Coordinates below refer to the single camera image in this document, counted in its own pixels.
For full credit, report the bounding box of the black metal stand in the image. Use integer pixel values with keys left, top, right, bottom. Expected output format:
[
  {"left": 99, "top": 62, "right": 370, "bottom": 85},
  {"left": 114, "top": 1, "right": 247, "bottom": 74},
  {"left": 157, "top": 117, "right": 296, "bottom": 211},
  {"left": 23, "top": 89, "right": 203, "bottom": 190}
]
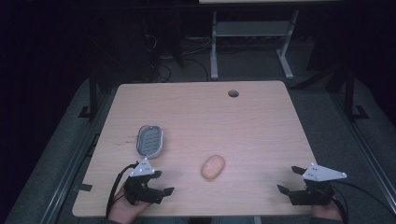
[
  {"left": 78, "top": 69, "right": 101, "bottom": 123},
  {"left": 343, "top": 66, "right": 371, "bottom": 123}
]

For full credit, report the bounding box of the orange oval soap bar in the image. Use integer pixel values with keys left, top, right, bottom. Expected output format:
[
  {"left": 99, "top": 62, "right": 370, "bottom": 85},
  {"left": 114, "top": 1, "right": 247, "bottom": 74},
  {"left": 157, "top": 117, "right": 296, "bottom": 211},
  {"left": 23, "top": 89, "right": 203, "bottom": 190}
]
[{"left": 200, "top": 154, "right": 226, "bottom": 181}]

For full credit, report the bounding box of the person's left hand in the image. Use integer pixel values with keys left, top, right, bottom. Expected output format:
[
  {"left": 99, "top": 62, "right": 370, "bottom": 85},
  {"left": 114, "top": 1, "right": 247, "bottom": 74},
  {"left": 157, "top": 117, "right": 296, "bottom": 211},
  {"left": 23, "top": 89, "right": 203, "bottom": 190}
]
[{"left": 106, "top": 189, "right": 150, "bottom": 224}]

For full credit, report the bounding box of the black floor cable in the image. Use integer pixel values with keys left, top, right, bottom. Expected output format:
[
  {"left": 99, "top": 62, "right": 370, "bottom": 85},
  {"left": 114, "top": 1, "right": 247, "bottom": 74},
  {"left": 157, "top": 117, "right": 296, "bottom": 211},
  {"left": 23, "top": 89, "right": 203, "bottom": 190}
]
[{"left": 148, "top": 34, "right": 210, "bottom": 84}]

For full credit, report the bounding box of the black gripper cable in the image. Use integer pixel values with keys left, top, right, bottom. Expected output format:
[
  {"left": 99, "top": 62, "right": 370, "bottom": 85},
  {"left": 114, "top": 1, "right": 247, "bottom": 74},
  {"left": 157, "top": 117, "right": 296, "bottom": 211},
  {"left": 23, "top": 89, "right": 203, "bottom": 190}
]
[
  {"left": 330, "top": 179, "right": 396, "bottom": 224},
  {"left": 105, "top": 161, "right": 140, "bottom": 219}
]

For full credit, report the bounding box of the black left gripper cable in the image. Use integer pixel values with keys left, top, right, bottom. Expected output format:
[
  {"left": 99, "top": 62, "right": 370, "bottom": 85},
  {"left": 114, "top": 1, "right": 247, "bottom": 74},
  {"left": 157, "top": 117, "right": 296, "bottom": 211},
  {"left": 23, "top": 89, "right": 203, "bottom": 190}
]
[{"left": 105, "top": 161, "right": 140, "bottom": 219}]

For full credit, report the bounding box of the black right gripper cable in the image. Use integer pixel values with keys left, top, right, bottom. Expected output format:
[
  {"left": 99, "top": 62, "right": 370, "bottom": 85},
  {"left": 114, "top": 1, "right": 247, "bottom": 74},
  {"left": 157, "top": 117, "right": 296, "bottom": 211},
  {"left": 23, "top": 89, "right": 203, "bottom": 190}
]
[{"left": 330, "top": 179, "right": 396, "bottom": 224}]

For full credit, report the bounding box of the grey oval soap dish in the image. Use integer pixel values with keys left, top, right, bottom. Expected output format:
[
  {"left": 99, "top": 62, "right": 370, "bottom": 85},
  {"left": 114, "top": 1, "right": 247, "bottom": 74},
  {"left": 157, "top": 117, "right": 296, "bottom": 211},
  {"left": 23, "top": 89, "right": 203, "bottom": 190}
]
[{"left": 135, "top": 124, "right": 164, "bottom": 160}]

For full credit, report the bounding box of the metal floor rail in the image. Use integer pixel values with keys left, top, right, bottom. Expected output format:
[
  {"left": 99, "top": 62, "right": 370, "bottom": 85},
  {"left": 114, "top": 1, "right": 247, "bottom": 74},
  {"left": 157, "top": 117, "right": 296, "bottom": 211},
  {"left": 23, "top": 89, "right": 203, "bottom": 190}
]
[
  {"left": 39, "top": 91, "right": 110, "bottom": 224},
  {"left": 330, "top": 91, "right": 396, "bottom": 204}
]

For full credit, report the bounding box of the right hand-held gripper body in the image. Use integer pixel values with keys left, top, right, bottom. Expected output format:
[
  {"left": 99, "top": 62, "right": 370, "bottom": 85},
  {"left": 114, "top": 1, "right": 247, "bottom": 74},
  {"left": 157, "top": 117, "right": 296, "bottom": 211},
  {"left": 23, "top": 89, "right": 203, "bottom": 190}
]
[{"left": 289, "top": 162, "right": 348, "bottom": 206}]

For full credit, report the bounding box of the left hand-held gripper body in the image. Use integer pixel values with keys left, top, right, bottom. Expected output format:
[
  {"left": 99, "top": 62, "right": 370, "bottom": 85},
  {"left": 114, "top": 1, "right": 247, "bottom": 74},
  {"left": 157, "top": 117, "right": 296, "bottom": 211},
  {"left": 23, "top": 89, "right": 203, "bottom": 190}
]
[{"left": 123, "top": 157, "right": 165, "bottom": 206}]

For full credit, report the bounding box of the person's right hand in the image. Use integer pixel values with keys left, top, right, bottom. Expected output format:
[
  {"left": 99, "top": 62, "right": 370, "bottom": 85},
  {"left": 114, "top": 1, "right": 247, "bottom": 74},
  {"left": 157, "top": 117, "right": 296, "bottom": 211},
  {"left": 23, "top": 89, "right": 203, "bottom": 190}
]
[{"left": 310, "top": 201, "right": 344, "bottom": 222}]

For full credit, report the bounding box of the white metal desk frame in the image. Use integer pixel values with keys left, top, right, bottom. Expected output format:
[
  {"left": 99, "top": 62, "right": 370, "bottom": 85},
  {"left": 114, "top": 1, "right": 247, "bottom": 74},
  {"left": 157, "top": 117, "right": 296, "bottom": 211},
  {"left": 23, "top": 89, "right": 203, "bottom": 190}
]
[{"left": 199, "top": 0, "right": 344, "bottom": 80}]

